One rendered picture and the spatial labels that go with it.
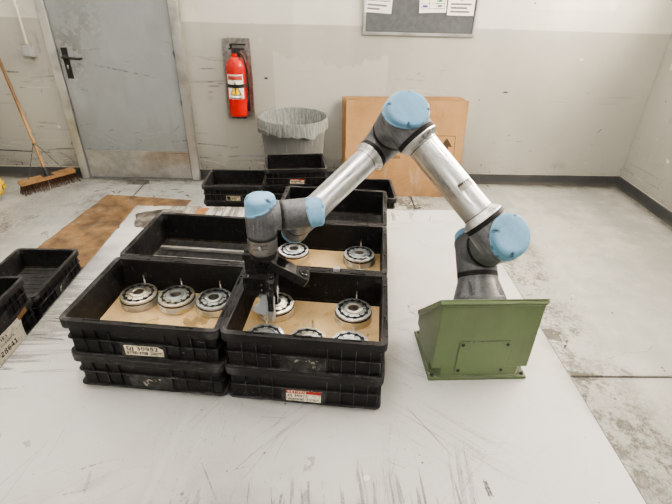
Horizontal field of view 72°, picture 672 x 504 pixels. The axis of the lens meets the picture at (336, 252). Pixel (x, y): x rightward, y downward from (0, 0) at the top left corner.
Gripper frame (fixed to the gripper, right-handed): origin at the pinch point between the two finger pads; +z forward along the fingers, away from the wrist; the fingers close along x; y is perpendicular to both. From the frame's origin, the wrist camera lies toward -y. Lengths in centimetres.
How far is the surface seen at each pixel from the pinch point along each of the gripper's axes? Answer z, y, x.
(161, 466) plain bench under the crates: 14.9, 20.9, 37.4
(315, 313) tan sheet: 2.0, -11.0, -3.0
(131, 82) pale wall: -2, 163, -294
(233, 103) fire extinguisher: 11, 77, -283
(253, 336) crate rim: -7.8, 2.0, 18.6
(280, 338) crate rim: -7.8, -4.4, 19.0
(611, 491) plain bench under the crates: 15, -79, 39
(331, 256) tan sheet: 2.0, -14.2, -34.3
